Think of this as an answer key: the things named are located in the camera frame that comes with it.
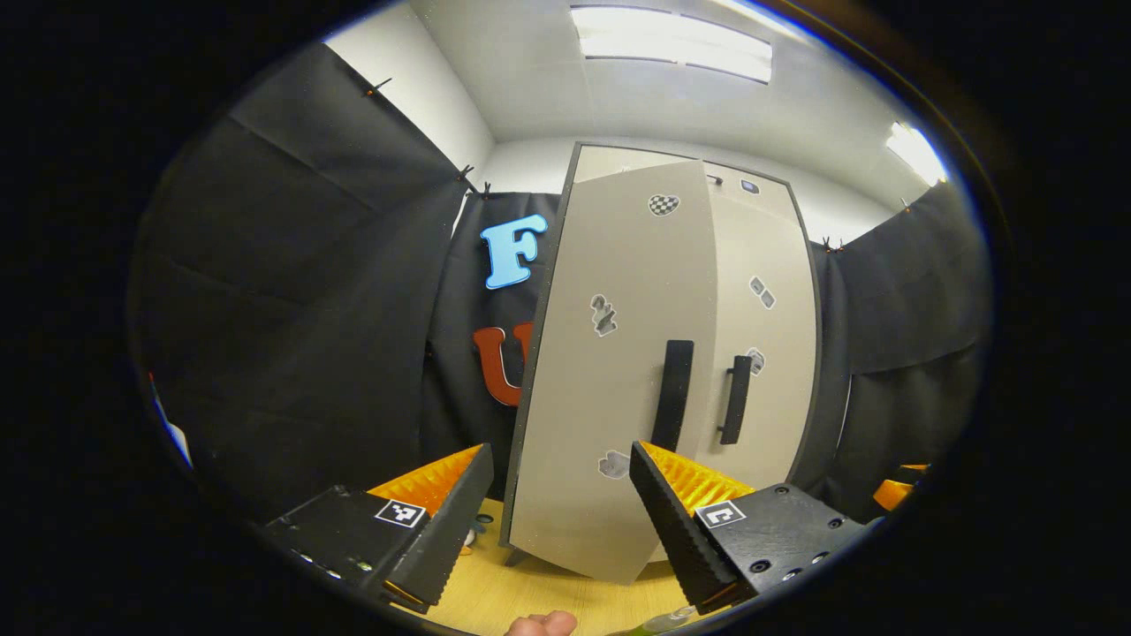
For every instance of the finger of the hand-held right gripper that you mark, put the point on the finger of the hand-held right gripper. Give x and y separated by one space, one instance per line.
894 493

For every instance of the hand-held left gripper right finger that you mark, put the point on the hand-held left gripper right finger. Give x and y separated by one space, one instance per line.
676 530

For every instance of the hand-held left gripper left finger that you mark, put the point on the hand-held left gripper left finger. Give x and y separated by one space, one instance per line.
446 530

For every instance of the white cabinet door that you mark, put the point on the white cabinet door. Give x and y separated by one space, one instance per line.
610 397
782 265

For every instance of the white grey cabinet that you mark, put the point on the white grey cabinet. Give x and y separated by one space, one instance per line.
618 161

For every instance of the black backdrop cloth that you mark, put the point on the black backdrop cloth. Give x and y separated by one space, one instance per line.
309 309

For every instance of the small ceiling light panel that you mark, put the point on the small ceiling light panel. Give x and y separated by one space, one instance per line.
919 155

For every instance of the large ceiling light panel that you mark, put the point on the large ceiling light panel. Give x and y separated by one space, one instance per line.
671 44

